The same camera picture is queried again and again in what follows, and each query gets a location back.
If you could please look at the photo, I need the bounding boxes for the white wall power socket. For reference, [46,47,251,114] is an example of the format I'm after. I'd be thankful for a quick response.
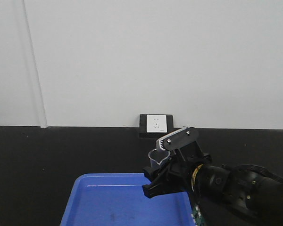
[139,114,174,138]

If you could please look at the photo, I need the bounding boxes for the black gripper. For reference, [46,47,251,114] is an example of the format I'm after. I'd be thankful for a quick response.
[142,127,212,198]

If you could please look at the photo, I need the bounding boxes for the clear glass beaker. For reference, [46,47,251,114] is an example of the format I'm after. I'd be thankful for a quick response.
[148,149,171,171]

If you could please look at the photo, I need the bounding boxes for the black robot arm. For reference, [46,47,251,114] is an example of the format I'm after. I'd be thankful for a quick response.
[142,127,283,226]

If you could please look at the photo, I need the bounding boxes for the blue plastic tray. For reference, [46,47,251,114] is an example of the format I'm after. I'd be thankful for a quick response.
[60,173,194,226]

